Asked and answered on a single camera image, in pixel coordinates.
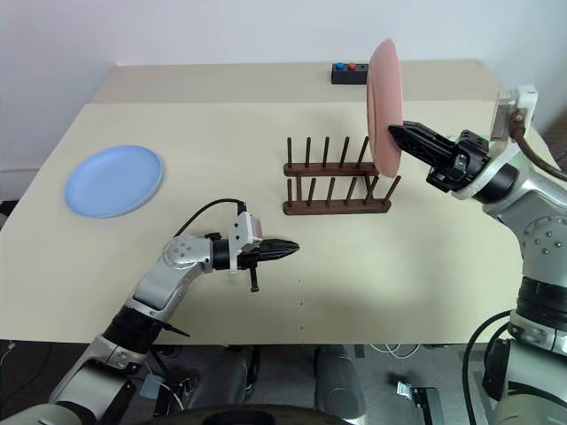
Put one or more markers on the light blue tag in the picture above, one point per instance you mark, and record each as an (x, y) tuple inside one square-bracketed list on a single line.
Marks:
[(151, 387)]

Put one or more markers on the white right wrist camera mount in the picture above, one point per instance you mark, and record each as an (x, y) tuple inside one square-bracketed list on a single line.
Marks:
[(522, 99)]

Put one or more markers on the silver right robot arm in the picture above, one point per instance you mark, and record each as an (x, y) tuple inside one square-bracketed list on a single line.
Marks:
[(545, 212)]

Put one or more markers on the blue plate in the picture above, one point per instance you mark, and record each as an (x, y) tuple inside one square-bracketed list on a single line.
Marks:
[(113, 181)]

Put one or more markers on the black metal bracket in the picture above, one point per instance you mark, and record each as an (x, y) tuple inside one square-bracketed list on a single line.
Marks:
[(418, 396)]

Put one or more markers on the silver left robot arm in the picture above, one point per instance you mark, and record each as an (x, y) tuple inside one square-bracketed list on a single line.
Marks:
[(155, 288)]

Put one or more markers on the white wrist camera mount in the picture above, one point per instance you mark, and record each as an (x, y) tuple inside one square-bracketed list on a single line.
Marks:
[(241, 230), (522, 99)]

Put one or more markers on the wooden dish rack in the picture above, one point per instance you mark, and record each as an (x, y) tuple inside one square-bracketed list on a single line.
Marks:
[(336, 207)]

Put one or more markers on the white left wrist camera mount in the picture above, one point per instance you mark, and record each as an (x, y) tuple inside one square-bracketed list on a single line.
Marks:
[(241, 230)]

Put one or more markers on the black button box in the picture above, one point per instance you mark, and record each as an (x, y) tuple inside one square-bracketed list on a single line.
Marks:
[(350, 77)]

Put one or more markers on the pink plate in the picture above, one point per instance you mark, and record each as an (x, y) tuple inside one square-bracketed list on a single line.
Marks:
[(383, 106)]

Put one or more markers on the black rounded rim shape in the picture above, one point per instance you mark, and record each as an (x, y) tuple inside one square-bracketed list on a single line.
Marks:
[(239, 414)]

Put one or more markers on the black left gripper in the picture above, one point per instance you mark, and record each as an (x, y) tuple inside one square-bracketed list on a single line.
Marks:
[(251, 257)]

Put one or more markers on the dark rounded grey shape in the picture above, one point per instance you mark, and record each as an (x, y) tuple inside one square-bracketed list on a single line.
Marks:
[(339, 380), (226, 376)]

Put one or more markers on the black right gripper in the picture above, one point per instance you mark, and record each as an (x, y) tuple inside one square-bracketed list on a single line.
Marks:
[(467, 164)]

